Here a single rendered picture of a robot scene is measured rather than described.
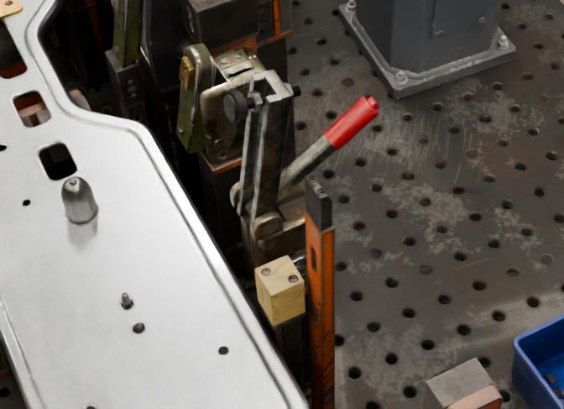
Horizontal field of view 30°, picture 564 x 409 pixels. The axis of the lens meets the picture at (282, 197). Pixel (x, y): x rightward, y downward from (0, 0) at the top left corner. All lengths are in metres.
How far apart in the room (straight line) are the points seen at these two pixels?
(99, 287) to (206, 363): 0.14
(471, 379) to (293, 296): 0.26
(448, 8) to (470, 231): 0.32
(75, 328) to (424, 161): 0.66
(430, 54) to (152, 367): 0.76
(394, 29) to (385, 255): 0.34
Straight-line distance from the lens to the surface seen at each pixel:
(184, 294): 1.01
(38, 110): 1.22
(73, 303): 1.03
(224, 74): 1.09
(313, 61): 1.63
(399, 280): 1.37
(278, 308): 0.95
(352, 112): 0.95
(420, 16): 1.50
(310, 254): 0.90
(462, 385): 0.73
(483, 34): 1.59
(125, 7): 1.18
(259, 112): 0.91
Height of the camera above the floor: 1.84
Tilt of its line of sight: 52 degrees down
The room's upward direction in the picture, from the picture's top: 4 degrees counter-clockwise
